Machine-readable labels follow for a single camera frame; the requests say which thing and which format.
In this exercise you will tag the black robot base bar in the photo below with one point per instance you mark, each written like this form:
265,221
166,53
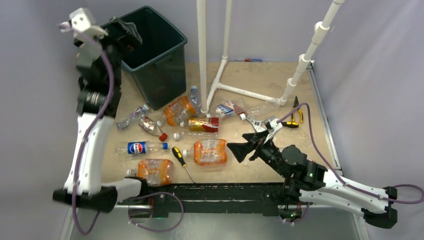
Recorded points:
265,198

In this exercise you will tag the orange label bottle near bin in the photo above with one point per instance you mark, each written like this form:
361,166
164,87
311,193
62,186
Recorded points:
177,112

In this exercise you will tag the clear bottle white cap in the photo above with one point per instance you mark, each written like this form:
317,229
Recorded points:
194,135

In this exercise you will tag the crushed clear bottle left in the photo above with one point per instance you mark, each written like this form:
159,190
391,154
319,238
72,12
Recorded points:
133,117

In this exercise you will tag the red cap clear bottle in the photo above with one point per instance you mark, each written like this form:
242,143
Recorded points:
152,128

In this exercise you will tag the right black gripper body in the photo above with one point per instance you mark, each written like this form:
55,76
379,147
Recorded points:
266,152

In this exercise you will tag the clear Pocari Sweat bottle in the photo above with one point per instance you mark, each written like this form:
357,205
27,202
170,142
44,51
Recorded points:
260,111

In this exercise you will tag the small red blue screwdriver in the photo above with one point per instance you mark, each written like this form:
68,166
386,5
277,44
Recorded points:
252,60

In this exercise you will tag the red gold label bottle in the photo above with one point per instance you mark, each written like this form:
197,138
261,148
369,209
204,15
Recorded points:
201,124

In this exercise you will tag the dark green plastic bin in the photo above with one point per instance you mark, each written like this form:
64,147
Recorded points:
157,66

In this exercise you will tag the blue white label bottle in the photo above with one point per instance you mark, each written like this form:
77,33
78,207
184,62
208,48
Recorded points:
230,108

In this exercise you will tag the clear small water bottle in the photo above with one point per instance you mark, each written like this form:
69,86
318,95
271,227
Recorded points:
195,99

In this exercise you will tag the Pepsi bottle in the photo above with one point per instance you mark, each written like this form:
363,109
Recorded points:
139,147

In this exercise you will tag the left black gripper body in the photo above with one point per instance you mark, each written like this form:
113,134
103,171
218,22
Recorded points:
116,49

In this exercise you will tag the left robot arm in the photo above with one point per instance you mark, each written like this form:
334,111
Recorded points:
96,111

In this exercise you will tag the yellow black screwdriver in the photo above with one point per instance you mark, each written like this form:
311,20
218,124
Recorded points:
179,156

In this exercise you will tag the orange label bottle front left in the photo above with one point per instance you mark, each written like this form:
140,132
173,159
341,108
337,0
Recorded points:
157,172

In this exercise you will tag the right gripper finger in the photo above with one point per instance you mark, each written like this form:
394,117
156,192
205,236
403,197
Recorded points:
255,137
241,150

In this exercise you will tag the orange label bottle centre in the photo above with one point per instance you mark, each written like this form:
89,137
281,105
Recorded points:
208,152

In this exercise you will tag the yellow black pliers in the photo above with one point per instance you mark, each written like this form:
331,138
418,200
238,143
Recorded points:
299,111

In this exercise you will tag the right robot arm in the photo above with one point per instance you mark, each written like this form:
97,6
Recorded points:
309,182

